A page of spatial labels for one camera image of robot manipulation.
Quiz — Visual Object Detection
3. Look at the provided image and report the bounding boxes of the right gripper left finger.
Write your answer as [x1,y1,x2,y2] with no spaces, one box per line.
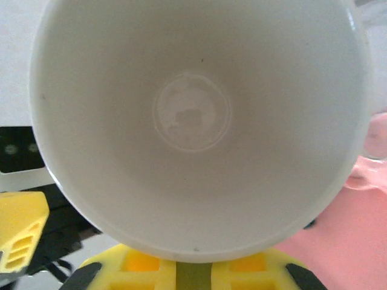
[72,243,178,290]

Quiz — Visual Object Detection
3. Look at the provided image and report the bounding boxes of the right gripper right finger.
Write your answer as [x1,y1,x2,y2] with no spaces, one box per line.
[210,247,329,290]

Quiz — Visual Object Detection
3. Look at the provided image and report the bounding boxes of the white ceramic mug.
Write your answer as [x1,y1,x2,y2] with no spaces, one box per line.
[29,0,371,290]

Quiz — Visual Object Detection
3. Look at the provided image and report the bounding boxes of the pink mug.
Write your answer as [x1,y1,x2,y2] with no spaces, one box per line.
[361,111,387,161]

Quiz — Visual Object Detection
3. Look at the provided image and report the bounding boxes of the pink plastic tray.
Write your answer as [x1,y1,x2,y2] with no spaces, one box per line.
[278,153,387,290]

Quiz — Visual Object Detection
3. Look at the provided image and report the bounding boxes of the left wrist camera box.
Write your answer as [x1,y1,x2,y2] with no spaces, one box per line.
[0,122,60,194]

